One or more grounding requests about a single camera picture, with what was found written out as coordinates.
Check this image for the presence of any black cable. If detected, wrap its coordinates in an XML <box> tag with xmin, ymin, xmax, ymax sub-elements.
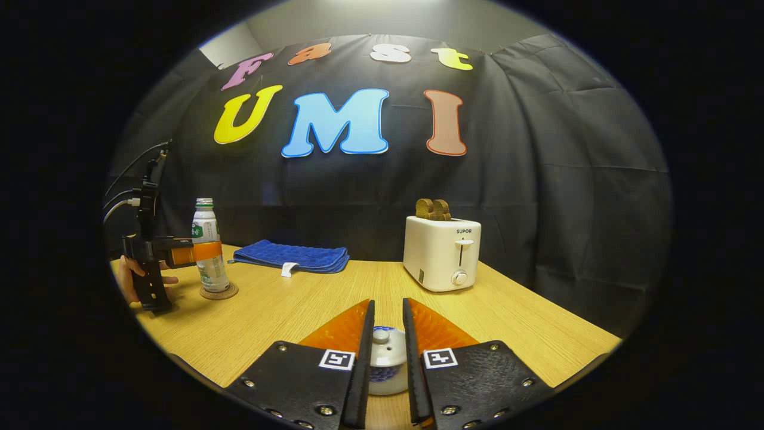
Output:
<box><xmin>104</xmin><ymin>140</ymin><xmax>172</xmax><ymax>198</ymax></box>

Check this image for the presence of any white toaster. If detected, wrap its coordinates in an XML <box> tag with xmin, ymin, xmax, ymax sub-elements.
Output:
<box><xmin>403</xmin><ymin>216</ymin><xmax>482</xmax><ymax>293</ymax></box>

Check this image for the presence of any blue folded towel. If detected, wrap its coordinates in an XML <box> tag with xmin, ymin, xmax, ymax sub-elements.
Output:
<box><xmin>227</xmin><ymin>239</ymin><xmax>351</xmax><ymax>278</ymax></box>

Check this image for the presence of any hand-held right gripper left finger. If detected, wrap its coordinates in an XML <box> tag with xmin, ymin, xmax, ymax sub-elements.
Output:
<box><xmin>224</xmin><ymin>299</ymin><xmax>376</xmax><ymax>430</ymax></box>

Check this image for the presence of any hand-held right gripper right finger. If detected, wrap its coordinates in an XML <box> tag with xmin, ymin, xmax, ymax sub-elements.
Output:
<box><xmin>403</xmin><ymin>297</ymin><xmax>556</xmax><ymax>430</ymax></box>

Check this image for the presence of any white water bottle green label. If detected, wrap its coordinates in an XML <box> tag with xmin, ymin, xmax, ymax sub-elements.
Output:
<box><xmin>191</xmin><ymin>198</ymin><xmax>230</xmax><ymax>293</ymax></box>

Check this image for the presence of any round brown coaster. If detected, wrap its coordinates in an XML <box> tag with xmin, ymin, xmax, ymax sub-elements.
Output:
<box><xmin>199</xmin><ymin>282</ymin><xmax>239</xmax><ymax>300</ymax></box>

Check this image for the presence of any black backdrop cloth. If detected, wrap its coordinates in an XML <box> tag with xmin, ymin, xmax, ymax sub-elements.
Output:
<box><xmin>106</xmin><ymin>33</ymin><xmax>675</xmax><ymax>338</ymax></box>

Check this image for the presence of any white teacup lid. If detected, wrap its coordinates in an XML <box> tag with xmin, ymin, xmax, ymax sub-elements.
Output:
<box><xmin>371</xmin><ymin>326</ymin><xmax>408</xmax><ymax>368</ymax></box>

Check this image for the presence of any white blue teacup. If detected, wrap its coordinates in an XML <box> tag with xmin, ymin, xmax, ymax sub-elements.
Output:
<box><xmin>368</xmin><ymin>364</ymin><xmax>409</xmax><ymax>397</ymax></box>

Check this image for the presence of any white cable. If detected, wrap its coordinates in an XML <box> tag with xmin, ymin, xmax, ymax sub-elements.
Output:
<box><xmin>103</xmin><ymin>199</ymin><xmax>141</xmax><ymax>225</ymax></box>

